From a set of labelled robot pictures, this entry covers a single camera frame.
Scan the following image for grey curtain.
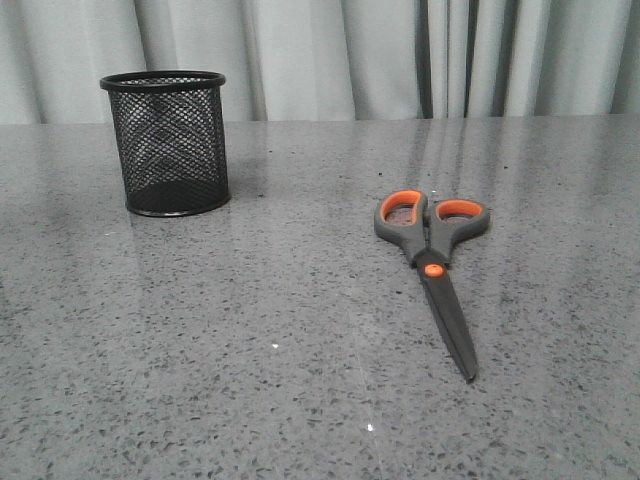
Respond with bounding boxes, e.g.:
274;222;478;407
1;1;639;124

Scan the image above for black mesh pen holder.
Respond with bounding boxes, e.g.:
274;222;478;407
100;70;230;217

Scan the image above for grey orange scissors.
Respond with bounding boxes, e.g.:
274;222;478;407
374;190;490;383

